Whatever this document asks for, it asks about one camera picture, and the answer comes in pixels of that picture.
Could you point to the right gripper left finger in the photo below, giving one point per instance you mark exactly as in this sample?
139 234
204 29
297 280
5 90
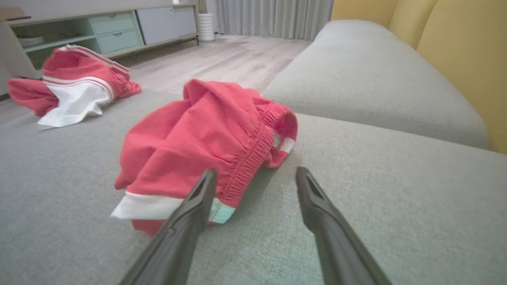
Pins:
182 237

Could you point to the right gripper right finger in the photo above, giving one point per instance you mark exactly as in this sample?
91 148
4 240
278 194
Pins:
336 245

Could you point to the red and white shirt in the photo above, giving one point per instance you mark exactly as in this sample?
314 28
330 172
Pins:
75 75

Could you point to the red shorts with white trim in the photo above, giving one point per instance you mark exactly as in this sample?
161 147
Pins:
190 138

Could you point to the grey sofa seat cushion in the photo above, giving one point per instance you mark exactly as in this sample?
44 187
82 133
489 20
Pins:
356 79

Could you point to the mint cabinet drawer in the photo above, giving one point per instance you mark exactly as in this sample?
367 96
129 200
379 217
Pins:
113 23
121 41

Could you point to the white ribbed cylinder bin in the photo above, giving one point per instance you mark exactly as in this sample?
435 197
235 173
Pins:
206 27

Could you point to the grey cabinet door panel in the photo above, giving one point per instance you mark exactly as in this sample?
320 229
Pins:
166 23

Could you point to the grey and mint TV cabinet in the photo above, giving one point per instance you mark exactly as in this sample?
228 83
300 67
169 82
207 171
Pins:
79 39

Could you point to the yellow sofa back cushion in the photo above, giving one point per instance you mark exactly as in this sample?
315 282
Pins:
471 59
414 18
362 8

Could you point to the grey curtain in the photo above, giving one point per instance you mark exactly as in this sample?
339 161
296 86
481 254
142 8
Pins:
273 18

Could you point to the white bowl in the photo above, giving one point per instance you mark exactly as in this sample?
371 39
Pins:
31 41

